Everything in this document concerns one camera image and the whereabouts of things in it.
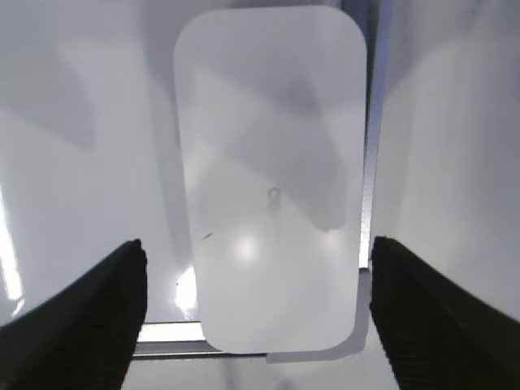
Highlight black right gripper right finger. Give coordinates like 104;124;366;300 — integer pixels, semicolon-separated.
370;236;519;389

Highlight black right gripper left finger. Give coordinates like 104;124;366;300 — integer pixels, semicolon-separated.
1;240;147;389

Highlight white eraser with black felt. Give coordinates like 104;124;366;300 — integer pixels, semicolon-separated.
173;5;366;353

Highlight white board with aluminium frame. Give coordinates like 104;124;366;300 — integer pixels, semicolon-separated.
1;1;369;358

